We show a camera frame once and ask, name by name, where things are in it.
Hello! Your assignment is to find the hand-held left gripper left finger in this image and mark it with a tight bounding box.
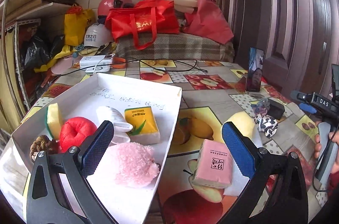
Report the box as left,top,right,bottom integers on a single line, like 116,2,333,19
26,120,119,224

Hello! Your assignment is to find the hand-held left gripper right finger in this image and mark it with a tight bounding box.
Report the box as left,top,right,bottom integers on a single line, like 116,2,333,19
222,122,309,224

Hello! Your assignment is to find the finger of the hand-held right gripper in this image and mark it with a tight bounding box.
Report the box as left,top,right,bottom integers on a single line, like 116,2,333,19
298,102,317,115
290,91,314,105

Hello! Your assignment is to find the pink tissue pack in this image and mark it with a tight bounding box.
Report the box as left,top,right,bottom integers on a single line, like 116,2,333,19
191,138,234,189

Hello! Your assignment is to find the white cardboard box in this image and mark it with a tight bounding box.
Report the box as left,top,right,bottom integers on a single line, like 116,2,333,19
0,73,183,224

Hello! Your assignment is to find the person's right hand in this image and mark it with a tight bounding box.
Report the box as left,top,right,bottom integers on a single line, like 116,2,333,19
314,120,339,161

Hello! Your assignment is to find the red plush apple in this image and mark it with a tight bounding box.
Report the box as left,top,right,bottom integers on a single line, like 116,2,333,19
59,116,99,153

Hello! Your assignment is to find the black power adapter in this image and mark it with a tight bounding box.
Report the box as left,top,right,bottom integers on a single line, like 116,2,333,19
266,99,285,120

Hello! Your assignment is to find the pale yellow foam sponge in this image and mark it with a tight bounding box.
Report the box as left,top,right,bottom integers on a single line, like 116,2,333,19
221,111,256,145

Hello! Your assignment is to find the white glove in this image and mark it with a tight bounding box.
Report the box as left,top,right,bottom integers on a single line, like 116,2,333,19
96,106,134,145

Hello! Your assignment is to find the pink fluffy plush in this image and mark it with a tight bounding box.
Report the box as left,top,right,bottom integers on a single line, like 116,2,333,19
105,142,161,188

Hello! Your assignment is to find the black white patterned scrunchie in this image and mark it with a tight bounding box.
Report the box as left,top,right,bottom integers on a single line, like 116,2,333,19
254,115,279,138

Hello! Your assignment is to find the yellow tissue pack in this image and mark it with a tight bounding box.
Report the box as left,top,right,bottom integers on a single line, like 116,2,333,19
124,106,161,145

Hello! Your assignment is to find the yellow green sponge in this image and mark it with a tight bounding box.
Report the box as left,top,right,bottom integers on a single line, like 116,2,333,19
47,102,64,140

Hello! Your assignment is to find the smartphone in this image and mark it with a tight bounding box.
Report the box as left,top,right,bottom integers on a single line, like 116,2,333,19
245,47,265,93

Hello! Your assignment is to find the brown wooden door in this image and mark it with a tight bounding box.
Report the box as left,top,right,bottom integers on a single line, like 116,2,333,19
219,0,339,98

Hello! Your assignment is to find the orange band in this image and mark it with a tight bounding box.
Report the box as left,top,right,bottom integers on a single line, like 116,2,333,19
113,57,127,70

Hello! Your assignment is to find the white power bank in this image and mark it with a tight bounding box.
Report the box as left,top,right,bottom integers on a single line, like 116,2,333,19
79,54,116,69

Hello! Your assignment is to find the yellow cloth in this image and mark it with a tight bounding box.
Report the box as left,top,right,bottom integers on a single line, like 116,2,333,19
34,45,80,74

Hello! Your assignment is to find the white helmet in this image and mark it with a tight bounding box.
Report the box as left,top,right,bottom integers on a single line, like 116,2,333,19
83,24,116,50

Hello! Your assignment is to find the black plastic bag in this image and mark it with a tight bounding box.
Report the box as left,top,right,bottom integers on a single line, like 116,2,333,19
22,32,64,70

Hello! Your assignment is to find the metal storage rack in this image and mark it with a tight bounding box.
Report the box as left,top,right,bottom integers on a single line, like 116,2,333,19
0,18,43,114

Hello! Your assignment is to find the plaid blanket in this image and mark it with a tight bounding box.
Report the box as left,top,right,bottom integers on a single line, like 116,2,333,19
116,32,235,63

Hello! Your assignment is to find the pink red cloth bag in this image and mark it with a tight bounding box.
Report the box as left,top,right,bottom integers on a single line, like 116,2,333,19
182,0,235,45

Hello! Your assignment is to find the yellow shopping bag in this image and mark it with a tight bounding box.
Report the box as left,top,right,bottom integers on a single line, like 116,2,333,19
64,5,95,46

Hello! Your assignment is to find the red fabric tote bag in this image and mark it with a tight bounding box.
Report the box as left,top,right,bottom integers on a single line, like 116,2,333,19
105,0,181,51

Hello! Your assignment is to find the pink helmet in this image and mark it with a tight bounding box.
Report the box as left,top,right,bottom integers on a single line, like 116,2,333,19
98,0,144,20

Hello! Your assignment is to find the brown rope knot toy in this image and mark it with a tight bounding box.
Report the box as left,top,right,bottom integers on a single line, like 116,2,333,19
30,135,58,161

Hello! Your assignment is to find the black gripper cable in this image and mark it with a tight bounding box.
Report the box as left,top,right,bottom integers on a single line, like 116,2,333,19
313,160,329,193

